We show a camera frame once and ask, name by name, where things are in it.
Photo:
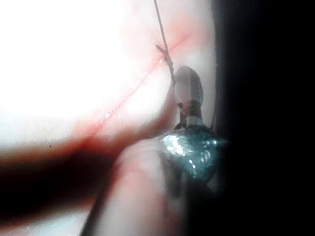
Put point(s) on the right arm needle driver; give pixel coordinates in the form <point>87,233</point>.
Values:
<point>192,147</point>

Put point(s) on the right arm needle driver jaw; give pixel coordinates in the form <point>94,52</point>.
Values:
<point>197,88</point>
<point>183,86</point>

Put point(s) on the black thread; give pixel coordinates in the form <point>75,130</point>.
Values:
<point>161,24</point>

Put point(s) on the dark right arm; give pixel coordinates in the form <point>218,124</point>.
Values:
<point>137,196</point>

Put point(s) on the tissue pad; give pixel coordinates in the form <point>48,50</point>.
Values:
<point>49,73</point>

